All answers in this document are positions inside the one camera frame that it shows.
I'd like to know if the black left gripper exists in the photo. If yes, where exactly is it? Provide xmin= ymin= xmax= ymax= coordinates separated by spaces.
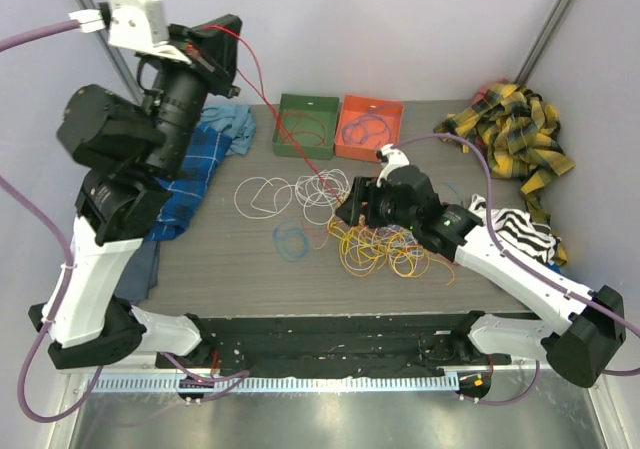
xmin=144 ymin=15 xmax=243 ymax=177

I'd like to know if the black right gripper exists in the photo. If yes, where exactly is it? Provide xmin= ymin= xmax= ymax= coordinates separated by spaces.
xmin=337 ymin=175 xmax=419 ymax=231

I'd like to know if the red wire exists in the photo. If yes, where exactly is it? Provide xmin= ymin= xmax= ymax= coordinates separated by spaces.
xmin=202 ymin=24 xmax=351 ymax=208
xmin=277 ymin=111 xmax=329 ymax=148

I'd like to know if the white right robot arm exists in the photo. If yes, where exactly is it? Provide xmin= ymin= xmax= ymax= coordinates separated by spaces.
xmin=335 ymin=165 xmax=626 ymax=388

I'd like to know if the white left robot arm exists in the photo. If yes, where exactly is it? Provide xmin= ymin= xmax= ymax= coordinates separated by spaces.
xmin=29 ymin=14 xmax=242 ymax=369

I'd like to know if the light blue cloth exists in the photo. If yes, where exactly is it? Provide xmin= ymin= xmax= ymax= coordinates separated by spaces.
xmin=199 ymin=104 xmax=257 ymax=156

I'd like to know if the orange plastic bin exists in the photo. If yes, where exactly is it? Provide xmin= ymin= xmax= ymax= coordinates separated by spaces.
xmin=334 ymin=94 xmax=405 ymax=163

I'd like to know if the green plastic bin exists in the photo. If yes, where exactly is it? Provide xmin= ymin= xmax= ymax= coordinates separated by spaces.
xmin=272 ymin=93 xmax=340 ymax=160

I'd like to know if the blue plaid cloth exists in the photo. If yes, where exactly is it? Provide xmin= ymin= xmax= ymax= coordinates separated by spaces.
xmin=144 ymin=123 xmax=232 ymax=242

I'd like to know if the black white striped cloth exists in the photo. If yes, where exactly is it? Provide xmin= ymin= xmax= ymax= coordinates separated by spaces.
xmin=490 ymin=208 xmax=560 ymax=265

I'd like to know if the pink cloth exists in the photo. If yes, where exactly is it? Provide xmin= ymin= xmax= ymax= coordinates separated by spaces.
xmin=471 ymin=79 xmax=513 ymax=107

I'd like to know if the yellow plaid cloth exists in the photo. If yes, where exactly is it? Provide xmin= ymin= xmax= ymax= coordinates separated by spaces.
xmin=434 ymin=83 xmax=575 ymax=266

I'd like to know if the grey blue folded cloth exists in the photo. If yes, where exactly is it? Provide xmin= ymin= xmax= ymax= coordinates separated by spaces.
xmin=114 ymin=241 xmax=160 ymax=304

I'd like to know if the yellow wire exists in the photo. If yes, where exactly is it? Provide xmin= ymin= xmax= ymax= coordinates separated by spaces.
xmin=327 ymin=213 xmax=431 ymax=280

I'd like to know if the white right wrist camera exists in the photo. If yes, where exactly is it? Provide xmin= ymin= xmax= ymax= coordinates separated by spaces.
xmin=376 ymin=144 xmax=410 ymax=187

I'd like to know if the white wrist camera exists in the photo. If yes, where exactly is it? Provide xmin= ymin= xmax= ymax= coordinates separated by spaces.
xmin=69 ymin=0 xmax=190 ymax=65
xmin=376 ymin=144 xmax=410 ymax=187

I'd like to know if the blue wire in orange bin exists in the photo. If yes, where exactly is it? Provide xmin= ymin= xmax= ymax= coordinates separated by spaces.
xmin=341 ymin=108 xmax=394 ymax=153

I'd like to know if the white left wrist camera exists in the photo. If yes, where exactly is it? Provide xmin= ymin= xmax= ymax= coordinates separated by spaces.
xmin=69 ymin=0 xmax=190 ymax=65

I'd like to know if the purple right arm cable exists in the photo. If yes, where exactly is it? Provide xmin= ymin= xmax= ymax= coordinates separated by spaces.
xmin=394 ymin=133 xmax=640 ymax=405

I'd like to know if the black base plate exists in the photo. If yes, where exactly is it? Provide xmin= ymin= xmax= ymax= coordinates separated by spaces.
xmin=177 ymin=314 xmax=512 ymax=379

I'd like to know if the white slotted cable duct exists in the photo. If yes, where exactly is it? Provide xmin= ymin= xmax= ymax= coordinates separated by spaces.
xmin=94 ymin=373 xmax=459 ymax=394

